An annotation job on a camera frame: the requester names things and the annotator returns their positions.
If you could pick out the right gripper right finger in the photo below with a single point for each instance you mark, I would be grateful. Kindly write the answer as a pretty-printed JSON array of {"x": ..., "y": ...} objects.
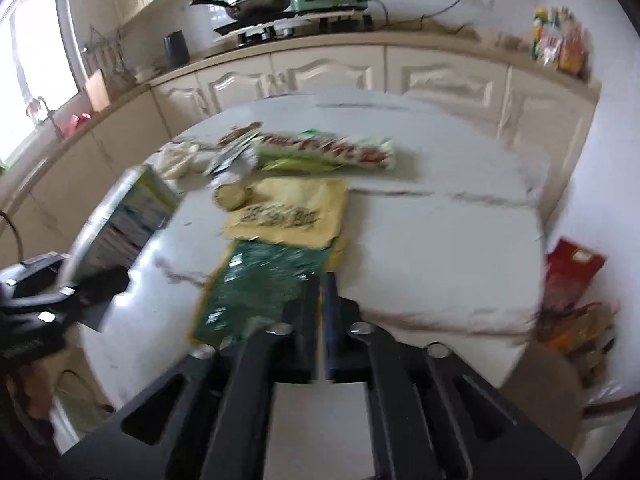
[{"x": 431, "y": 415}]

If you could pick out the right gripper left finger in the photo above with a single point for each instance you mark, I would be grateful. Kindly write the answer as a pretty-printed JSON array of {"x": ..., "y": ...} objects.
[{"x": 208, "y": 416}]

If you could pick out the milk carton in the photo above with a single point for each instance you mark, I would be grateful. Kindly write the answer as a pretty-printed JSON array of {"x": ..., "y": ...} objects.
[{"x": 138, "y": 205}]

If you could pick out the green snack bag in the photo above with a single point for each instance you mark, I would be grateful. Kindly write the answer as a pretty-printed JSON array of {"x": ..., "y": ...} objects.
[{"x": 250, "y": 288}]

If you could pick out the white wrapper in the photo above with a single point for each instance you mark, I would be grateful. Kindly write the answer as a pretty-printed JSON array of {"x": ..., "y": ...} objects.
[{"x": 174, "y": 160}]

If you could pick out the round brown biscuit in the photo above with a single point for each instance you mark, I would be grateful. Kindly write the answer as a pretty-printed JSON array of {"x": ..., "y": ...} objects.
[{"x": 232, "y": 196}]

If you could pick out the yellow paper bag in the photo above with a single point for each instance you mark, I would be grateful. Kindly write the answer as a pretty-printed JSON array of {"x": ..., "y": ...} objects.
[{"x": 291, "y": 211}]

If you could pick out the small white sachet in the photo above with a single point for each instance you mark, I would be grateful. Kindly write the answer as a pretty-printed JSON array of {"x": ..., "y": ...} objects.
[{"x": 224, "y": 161}]

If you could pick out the brown food scrap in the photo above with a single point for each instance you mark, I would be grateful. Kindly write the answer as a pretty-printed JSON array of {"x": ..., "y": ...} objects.
[{"x": 236, "y": 133}]

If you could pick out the white red long package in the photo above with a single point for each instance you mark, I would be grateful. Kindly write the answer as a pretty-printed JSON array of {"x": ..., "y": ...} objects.
[{"x": 331, "y": 148}]

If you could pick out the kitchen window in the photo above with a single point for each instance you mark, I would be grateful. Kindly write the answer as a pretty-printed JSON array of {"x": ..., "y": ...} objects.
[{"x": 34, "y": 65}]

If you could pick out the lower cream cabinets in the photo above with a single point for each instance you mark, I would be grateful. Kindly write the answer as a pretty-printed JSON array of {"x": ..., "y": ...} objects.
[{"x": 502, "y": 94}]

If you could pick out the round white marble table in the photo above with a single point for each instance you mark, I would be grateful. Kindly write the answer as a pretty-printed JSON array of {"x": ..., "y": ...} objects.
[{"x": 446, "y": 246}]

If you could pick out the red basin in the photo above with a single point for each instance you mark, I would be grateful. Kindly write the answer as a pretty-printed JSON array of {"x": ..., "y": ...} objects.
[{"x": 76, "y": 121}]

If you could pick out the red paper bag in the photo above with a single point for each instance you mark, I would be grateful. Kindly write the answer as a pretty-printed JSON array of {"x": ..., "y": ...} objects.
[{"x": 570, "y": 270}]

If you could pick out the wooden cutting board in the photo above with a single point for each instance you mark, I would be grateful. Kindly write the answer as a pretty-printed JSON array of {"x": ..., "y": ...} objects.
[{"x": 97, "y": 92}]

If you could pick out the dark blue electric kettle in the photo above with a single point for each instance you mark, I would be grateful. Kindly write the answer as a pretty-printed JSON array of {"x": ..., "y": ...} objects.
[{"x": 176, "y": 49}]

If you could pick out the black gas stove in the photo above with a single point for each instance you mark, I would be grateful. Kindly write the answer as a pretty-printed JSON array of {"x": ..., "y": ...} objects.
[{"x": 288, "y": 25}]

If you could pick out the black wok with lid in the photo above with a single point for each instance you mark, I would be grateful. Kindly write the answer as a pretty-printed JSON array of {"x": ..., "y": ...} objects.
[{"x": 245, "y": 9}]

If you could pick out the condiment bottles group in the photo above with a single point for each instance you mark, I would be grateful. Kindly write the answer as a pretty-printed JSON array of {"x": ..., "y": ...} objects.
[{"x": 559, "y": 41}]

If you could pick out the wall utensil rack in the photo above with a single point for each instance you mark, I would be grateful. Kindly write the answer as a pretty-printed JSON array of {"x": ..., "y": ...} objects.
[{"x": 104, "y": 53}]

